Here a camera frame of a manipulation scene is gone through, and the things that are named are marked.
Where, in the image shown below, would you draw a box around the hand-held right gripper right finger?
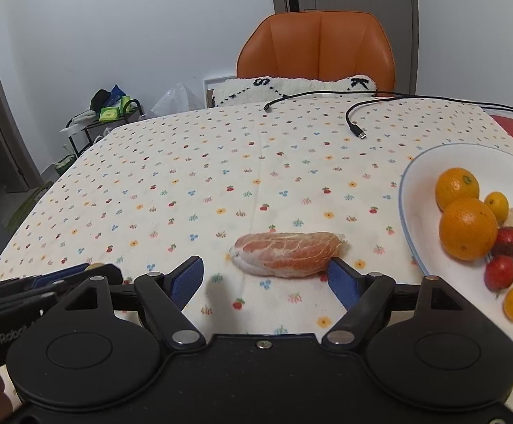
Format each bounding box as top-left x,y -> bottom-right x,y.
322,257 -> 482,347

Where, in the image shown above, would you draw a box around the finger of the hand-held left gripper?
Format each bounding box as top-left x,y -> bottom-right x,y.
0,264 -> 106,301
0,265 -> 123,319

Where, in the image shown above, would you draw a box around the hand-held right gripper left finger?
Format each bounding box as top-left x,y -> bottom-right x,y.
40,255 -> 206,349

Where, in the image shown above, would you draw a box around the white plate with blue rim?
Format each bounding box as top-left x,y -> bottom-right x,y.
399,143 -> 513,365

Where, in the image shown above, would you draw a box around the orange with green stem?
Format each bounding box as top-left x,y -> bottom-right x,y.
435,167 -> 480,211

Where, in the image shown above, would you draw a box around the red strawberry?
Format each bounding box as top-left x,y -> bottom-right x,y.
484,255 -> 513,292
490,226 -> 513,258

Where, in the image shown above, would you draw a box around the green paper bag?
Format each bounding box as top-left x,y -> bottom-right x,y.
54,154 -> 77,174

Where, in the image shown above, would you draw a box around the white cloth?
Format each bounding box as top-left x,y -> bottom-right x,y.
60,112 -> 96,133

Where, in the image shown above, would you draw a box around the green packets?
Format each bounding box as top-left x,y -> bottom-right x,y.
99,96 -> 131,122

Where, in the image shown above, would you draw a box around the black shoe rack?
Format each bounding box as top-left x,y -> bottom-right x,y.
64,99 -> 145,160

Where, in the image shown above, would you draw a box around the large white plastic bag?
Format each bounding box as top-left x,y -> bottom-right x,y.
151,82 -> 204,118

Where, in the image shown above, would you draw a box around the black cloth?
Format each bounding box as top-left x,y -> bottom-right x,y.
90,89 -> 112,111

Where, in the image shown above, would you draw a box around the white framed cork board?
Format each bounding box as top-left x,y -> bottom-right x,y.
202,75 -> 237,109

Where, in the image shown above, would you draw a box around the white fluffy cushion black letters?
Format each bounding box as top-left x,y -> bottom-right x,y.
208,75 -> 378,107

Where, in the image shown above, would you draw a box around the orange leather chair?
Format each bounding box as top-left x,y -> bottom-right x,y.
236,12 -> 396,94

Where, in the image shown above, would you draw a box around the black usb cable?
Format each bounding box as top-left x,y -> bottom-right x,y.
346,93 -> 513,140

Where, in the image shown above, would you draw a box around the dark door frame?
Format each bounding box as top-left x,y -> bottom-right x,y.
0,2 -> 45,199

